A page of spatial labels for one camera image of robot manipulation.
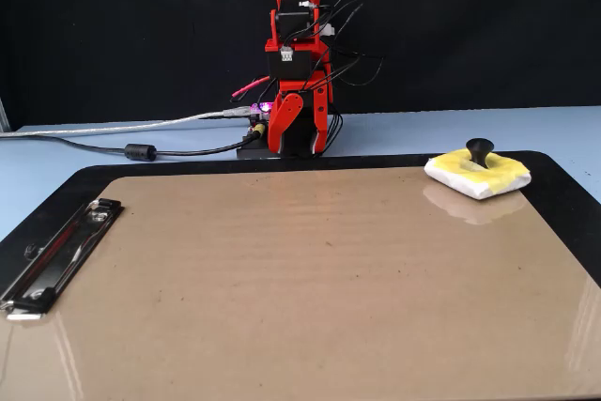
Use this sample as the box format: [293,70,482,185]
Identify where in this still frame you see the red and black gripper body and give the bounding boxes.
[264,38,336,109]

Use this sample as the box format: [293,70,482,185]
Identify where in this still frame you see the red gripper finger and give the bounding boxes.
[310,85,331,156]
[267,92,305,156]

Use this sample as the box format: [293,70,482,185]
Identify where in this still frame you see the yellow sponge with black knob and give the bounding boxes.
[424,137,533,201]

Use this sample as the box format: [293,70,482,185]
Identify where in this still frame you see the controller circuit board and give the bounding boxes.
[247,100,276,121]

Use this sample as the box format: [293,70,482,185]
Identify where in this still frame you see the brown clipboard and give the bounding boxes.
[0,164,601,401]

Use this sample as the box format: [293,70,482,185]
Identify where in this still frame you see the black backdrop curtain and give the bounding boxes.
[0,0,601,133]

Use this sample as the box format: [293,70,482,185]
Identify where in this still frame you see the black rectangular desk mat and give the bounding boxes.
[0,150,601,301]

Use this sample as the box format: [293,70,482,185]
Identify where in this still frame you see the silver metal clipboard clip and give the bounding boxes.
[0,197,126,323]

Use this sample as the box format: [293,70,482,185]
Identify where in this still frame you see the black servo cable bundle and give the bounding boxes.
[300,0,387,158]

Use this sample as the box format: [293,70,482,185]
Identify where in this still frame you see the red wire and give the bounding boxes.
[229,74,272,101]

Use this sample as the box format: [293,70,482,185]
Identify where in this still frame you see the silver USB cable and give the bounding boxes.
[0,104,254,140]

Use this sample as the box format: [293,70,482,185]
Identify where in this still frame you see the black power cable with ferrite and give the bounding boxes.
[0,133,263,162]

